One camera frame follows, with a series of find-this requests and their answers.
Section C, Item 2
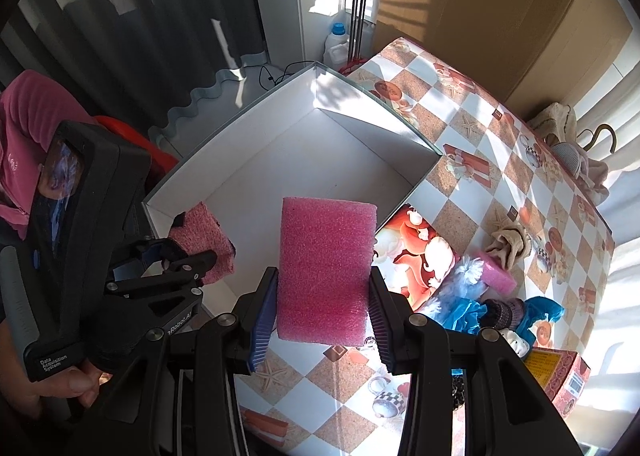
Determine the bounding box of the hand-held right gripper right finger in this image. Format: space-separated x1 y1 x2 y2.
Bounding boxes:
369 267 586 456

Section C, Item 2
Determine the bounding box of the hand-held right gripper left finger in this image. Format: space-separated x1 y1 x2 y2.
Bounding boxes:
82 267 280 456

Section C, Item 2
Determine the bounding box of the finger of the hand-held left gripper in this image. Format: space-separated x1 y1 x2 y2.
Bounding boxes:
105 250 219 299
112 236 185 273

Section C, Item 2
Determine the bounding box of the pink knitted cloth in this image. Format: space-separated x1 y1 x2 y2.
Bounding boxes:
167 201 237 287

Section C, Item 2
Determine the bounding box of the blue shoe cover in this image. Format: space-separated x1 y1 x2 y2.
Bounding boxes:
435 296 493 334
517 296 566 344

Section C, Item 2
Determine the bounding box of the large pink foam sponge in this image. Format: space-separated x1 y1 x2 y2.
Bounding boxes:
276 196 379 348

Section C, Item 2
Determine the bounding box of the leopard print scrunchie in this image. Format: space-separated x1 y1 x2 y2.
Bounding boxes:
451 368 468 412

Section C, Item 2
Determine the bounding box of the light blue fluffy duster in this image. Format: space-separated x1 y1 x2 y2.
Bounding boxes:
417 256 488 317

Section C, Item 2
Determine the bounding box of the white polka dot scrunchie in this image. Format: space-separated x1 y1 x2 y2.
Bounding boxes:
495 326 533 362

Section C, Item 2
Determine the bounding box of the beige knitted sock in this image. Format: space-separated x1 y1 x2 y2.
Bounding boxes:
487 223 538 269

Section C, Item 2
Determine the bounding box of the white cardboard box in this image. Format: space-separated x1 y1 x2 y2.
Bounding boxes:
141 61 443 327

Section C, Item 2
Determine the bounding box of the person's left hand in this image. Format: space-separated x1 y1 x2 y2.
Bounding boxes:
21 358 114 419

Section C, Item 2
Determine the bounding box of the floral tissue pack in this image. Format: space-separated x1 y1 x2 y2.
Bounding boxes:
374 203 457 312

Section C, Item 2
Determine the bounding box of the person's pink hoodie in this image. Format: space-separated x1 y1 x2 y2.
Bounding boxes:
0 70 98 239

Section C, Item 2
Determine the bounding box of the purple knitted sock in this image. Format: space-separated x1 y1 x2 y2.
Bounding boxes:
482 298 526 332

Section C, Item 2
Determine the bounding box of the small pink foam sponge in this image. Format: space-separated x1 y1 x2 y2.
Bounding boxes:
472 251 518 294

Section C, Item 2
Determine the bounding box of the red cardboard box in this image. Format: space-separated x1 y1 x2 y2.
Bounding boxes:
522 346 592 419

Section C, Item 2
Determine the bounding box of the dark grey curtain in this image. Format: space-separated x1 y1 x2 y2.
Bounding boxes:
0 0 268 137

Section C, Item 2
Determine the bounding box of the checkered printed tablecloth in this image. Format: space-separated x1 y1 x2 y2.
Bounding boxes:
235 36 616 456

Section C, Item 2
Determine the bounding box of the white curtain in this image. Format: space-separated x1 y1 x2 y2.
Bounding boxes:
565 36 640 437

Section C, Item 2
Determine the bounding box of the white bottle with blue cap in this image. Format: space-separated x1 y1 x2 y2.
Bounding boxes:
324 23 353 69

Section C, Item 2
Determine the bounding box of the pile of beige clothes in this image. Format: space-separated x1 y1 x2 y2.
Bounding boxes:
527 103 611 202

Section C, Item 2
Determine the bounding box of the metal hanger hook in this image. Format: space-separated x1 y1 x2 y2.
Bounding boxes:
577 123 617 153

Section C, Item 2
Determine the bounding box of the brown cardboard sheet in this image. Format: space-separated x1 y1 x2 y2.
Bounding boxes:
372 0 633 107

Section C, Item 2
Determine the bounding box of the black floor cable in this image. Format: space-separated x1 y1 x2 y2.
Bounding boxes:
245 61 307 89

